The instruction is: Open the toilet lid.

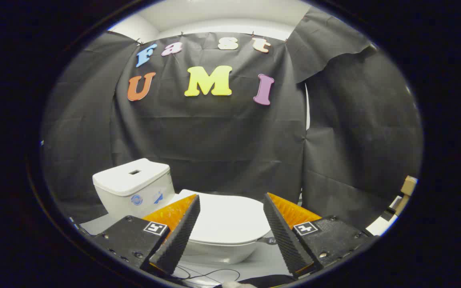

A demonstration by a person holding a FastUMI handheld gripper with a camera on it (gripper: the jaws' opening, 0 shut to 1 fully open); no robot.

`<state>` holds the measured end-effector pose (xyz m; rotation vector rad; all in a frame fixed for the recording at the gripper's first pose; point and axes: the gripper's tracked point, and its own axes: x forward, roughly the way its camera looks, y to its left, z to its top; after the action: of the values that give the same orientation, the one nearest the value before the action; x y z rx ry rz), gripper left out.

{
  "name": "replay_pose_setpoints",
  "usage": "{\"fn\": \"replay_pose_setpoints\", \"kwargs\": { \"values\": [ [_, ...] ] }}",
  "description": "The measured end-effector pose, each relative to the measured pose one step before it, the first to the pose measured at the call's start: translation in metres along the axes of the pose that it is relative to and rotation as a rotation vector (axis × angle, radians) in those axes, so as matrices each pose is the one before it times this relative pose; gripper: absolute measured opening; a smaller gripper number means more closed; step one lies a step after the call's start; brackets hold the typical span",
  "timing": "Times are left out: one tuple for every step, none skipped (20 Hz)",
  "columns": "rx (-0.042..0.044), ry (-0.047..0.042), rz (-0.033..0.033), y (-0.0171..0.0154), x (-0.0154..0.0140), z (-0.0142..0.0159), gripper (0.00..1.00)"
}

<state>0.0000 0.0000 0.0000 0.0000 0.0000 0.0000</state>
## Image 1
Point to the brown cardboard box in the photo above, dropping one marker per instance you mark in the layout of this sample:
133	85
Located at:
408	185

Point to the white toilet bowl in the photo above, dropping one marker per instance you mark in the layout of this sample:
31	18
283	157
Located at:
218	252

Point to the white toilet lid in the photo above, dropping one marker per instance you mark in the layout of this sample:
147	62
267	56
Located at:
226	220

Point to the white flat board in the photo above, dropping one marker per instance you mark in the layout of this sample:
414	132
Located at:
382	224

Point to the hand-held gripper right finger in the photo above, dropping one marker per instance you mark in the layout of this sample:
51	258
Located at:
284	236

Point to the black backdrop cloth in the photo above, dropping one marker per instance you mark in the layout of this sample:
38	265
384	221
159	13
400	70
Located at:
214	140

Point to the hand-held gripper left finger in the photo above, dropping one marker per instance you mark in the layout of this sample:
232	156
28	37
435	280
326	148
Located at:
180	236

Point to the white toilet tank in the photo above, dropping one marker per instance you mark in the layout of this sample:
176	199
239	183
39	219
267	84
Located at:
132	188

